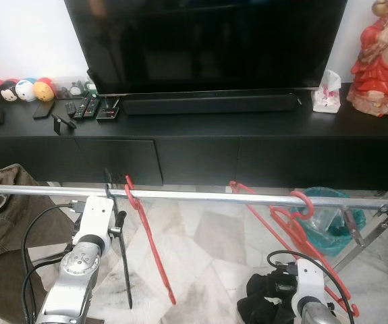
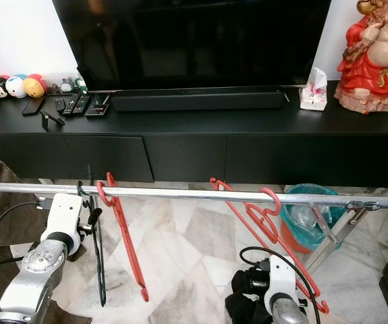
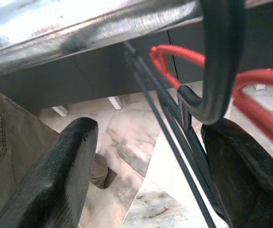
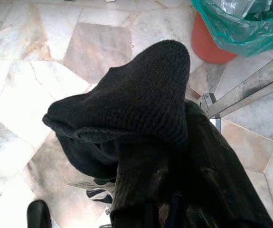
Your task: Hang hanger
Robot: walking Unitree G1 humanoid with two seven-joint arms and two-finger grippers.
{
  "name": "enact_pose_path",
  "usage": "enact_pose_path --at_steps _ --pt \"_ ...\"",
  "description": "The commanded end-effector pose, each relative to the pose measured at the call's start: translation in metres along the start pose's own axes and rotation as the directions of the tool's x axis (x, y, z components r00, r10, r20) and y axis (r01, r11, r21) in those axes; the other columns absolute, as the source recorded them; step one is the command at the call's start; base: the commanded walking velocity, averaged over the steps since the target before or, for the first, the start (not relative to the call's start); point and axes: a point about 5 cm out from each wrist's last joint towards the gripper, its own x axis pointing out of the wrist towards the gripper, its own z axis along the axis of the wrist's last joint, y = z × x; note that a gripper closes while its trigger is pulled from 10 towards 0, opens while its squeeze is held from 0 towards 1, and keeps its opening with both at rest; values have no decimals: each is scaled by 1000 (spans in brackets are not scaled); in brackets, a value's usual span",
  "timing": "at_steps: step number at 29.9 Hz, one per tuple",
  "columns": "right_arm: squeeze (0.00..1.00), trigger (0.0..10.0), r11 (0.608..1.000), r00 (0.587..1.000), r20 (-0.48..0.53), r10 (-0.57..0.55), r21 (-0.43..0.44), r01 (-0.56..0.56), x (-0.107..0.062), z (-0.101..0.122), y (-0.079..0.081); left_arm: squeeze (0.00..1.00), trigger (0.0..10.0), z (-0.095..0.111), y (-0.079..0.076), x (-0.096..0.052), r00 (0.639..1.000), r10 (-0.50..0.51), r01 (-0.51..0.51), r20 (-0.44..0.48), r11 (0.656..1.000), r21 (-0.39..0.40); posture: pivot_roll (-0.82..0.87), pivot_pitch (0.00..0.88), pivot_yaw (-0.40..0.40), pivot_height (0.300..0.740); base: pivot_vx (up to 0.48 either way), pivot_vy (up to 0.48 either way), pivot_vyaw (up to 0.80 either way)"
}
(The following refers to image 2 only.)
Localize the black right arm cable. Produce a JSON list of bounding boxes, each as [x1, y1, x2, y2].
[[239, 246, 323, 324]]

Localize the small black box red mark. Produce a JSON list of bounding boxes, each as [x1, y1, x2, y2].
[[85, 94, 113, 119]]

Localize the red laughing Buddha statue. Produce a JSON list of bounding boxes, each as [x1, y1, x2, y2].
[[333, 0, 388, 115]]

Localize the red plastic hanger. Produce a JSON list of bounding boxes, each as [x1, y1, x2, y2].
[[209, 176, 331, 316], [95, 171, 150, 303]]

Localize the black television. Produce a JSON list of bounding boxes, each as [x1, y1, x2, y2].
[[51, 0, 333, 92]]

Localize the black soundbar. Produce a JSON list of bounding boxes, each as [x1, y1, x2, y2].
[[111, 88, 286, 113]]

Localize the black remote control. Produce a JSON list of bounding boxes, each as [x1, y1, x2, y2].
[[53, 97, 68, 114], [65, 92, 92, 117]]

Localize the white egg figurine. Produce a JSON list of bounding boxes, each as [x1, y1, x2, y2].
[[5, 74, 28, 99]]

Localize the orange bin teal bag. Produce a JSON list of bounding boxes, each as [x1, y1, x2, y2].
[[281, 183, 350, 254]]

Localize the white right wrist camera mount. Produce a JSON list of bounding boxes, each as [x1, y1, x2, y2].
[[267, 254, 300, 315]]

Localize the dark grey plastic hanger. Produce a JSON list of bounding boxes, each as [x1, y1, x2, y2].
[[75, 165, 107, 308]]

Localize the black smartphone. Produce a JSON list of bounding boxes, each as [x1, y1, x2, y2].
[[21, 96, 47, 117]]

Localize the brown trousers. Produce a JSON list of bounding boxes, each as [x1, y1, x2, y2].
[[0, 161, 74, 324]]

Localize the white tissue box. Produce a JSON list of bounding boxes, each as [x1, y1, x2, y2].
[[300, 65, 330, 111]]

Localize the black knit garment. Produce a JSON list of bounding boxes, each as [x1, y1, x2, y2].
[[223, 268, 276, 324]]

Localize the black TV cabinet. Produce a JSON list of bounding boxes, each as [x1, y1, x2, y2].
[[0, 80, 388, 190]]

